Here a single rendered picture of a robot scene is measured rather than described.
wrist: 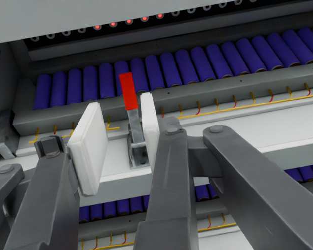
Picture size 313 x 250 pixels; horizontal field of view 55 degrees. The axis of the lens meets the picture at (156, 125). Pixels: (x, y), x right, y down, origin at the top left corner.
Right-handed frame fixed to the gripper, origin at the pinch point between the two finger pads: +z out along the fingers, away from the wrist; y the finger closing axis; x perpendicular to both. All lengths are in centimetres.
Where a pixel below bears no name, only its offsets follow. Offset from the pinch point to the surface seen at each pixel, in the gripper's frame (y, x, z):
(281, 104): 16.2, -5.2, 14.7
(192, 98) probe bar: 6.7, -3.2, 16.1
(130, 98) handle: 0.2, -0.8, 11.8
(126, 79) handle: 0.2, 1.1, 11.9
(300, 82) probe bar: 19.0, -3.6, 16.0
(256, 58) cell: 15.6, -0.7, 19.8
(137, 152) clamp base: -0.3, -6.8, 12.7
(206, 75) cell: 9.1, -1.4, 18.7
